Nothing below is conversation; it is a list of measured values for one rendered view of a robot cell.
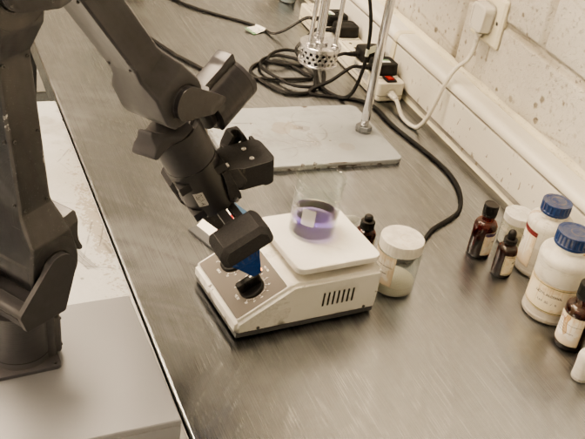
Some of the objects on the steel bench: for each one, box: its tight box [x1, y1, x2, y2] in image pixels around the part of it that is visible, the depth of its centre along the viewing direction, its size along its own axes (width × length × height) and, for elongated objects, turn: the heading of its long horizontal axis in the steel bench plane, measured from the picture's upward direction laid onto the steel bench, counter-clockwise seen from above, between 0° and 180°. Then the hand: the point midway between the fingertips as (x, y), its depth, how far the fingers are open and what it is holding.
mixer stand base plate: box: [205, 105, 401, 172], centre depth 163 cm, size 30×20×1 cm, turn 98°
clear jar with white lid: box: [375, 225, 426, 299], centre depth 129 cm, size 6×6×8 cm
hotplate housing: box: [195, 242, 382, 338], centre depth 124 cm, size 22×13×8 cm, turn 104°
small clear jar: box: [497, 205, 531, 247], centre depth 144 cm, size 5×5×5 cm
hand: (230, 232), depth 112 cm, fingers open, 9 cm apart
